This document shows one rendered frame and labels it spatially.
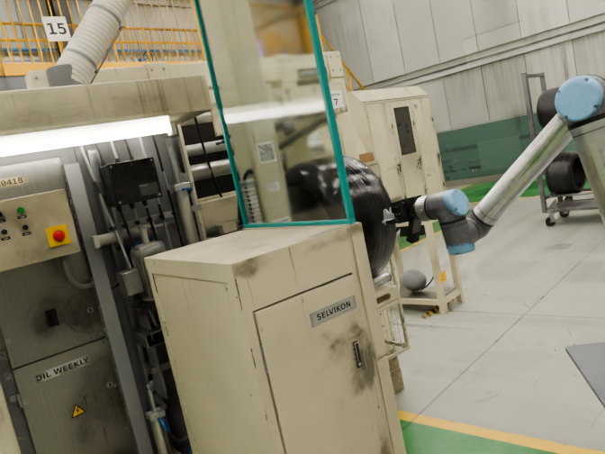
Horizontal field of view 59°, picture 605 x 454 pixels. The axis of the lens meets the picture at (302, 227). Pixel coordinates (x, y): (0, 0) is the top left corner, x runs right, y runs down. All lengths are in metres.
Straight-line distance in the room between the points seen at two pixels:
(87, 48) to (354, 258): 1.25
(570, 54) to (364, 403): 12.02
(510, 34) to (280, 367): 12.60
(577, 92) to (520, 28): 11.85
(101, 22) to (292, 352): 1.41
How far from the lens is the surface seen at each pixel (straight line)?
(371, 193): 2.09
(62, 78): 2.09
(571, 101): 1.65
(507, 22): 13.59
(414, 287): 4.73
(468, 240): 1.86
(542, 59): 13.28
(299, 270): 1.29
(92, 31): 2.16
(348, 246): 1.38
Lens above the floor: 1.46
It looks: 7 degrees down
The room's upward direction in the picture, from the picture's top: 12 degrees counter-clockwise
